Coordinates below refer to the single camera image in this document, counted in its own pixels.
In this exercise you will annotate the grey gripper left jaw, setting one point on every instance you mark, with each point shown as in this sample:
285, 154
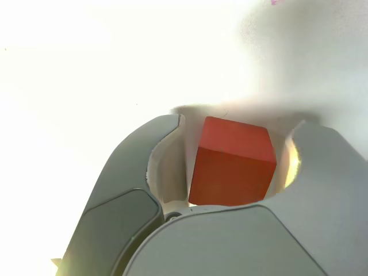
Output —
115, 201

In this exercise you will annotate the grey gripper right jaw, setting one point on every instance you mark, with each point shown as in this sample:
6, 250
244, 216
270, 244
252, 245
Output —
258, 244

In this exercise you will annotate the red cube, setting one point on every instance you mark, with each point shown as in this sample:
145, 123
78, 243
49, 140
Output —
230, 166

